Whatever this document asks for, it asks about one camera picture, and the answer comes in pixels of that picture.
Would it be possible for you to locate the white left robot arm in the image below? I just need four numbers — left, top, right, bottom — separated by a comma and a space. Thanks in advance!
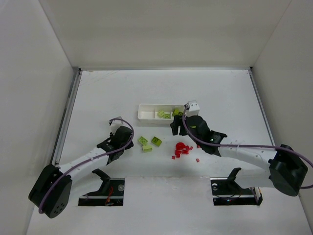
28, 125, 134, 218

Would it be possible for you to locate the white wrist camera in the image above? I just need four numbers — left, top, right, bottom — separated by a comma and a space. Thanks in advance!
109, 117, 124, 133
186, 100, 200, 117

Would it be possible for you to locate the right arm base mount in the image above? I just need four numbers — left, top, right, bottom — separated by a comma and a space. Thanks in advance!
210, 167, 263, 206

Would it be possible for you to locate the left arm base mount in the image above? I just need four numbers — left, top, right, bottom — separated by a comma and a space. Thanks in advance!
78, 169, 125, 207

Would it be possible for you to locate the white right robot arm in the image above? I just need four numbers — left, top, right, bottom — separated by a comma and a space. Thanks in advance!
170, 115, 312, 196

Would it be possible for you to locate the small red lego pile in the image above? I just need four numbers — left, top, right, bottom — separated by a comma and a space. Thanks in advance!
174, 145, 190, 158

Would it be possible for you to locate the purple cable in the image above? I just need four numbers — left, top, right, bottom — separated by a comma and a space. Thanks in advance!
38, 117, 135, 214
182, 104, 313, 189

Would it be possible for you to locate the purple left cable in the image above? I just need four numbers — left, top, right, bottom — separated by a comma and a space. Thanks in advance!
38, 117, 135, 214

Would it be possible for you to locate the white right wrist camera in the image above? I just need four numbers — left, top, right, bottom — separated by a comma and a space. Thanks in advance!
186, 100, 200, 117

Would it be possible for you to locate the light green lego brick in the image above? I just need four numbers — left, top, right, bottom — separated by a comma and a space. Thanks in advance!
157, 110, 166, 118
142, 144, 153, 153

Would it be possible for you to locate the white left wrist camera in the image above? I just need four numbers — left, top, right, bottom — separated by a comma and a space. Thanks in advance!
109, 117, 124, 133

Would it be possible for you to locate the white three-compartment tray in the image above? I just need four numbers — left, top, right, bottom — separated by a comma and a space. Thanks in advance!
137, 104, 184, 124

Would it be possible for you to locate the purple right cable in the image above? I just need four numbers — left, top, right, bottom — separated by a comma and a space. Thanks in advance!
182, 104, 313, 189

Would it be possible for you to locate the red round lego piece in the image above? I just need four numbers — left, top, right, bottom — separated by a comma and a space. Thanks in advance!
176, 142, 186, 150

